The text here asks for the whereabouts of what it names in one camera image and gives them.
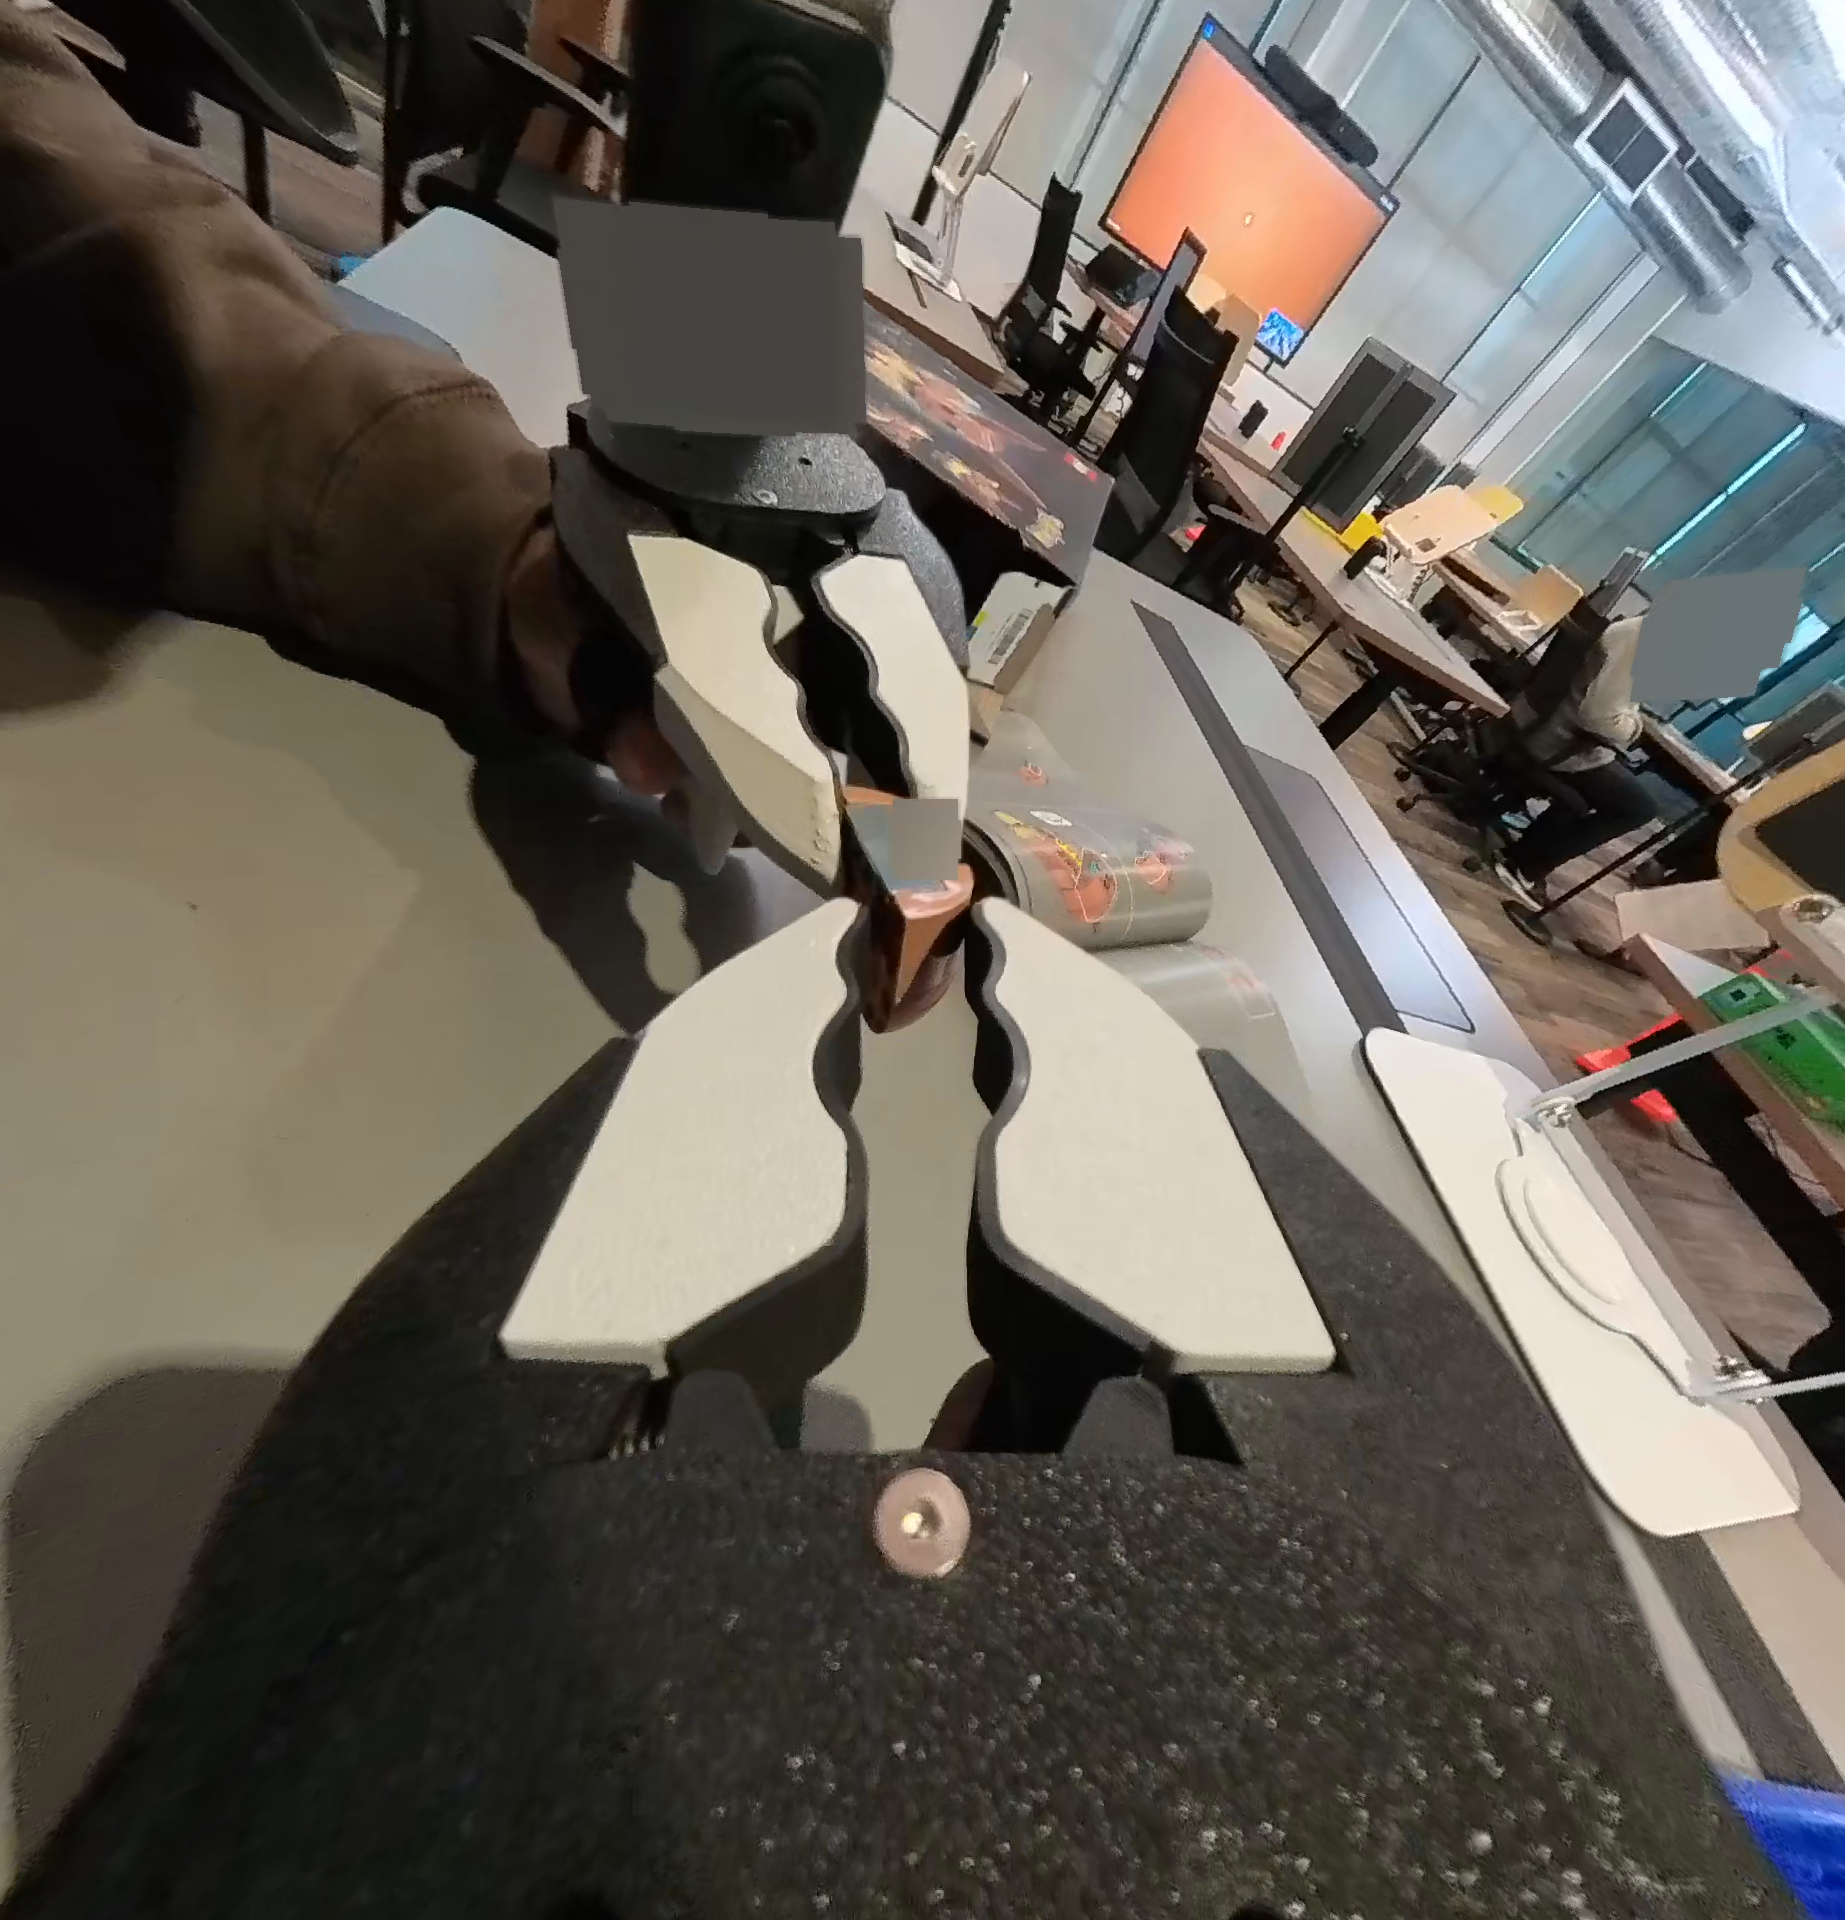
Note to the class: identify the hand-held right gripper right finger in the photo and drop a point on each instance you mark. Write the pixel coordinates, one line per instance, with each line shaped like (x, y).
(1149, 1200)

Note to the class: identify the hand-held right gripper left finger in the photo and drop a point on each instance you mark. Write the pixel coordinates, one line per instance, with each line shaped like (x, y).
(685, 1184)

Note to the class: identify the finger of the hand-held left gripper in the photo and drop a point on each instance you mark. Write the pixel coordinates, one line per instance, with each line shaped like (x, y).
(728, 675)
(913, 675)

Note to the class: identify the round brown brick assembly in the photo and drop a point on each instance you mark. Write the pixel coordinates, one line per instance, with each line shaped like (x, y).
(913, 930)

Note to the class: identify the blue plastic bin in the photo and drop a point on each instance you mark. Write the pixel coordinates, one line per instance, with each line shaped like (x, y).
(1808, 1853)

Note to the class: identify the person's left forearm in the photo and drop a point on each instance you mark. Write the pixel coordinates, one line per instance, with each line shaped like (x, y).
(188, 374)

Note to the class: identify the person's left hand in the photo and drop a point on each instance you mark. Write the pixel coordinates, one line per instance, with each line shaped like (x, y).
(645, 757)

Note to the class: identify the toy set cardboard box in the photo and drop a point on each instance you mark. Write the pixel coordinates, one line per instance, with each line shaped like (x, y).
(983, 418)

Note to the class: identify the grey instruction booklet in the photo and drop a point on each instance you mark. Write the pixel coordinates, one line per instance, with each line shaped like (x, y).
(1116, 886)

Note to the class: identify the black office chair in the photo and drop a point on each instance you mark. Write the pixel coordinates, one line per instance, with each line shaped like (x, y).
(1170, 418)
(1052, 299)

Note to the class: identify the white rounded board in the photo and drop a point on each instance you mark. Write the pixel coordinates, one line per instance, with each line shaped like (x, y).
(1539, 1350)

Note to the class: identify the white plastic fixture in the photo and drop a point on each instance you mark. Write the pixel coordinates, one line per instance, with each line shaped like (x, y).
(1581, 1229)

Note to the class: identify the dark rolling cabinet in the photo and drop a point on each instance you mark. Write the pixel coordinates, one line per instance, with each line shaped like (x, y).
(1380, 418)

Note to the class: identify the green circuit board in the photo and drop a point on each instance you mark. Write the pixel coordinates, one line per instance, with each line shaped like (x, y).
(1794, 1035)

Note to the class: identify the black panel with wooden rim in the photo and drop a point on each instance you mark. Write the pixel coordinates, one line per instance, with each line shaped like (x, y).
(1836, 839)

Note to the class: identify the orange wall screen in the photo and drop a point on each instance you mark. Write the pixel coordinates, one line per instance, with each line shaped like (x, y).
(1250, 167)

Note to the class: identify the silver ventilation duct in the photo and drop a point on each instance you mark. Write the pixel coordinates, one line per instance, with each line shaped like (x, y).
(1657, 135)

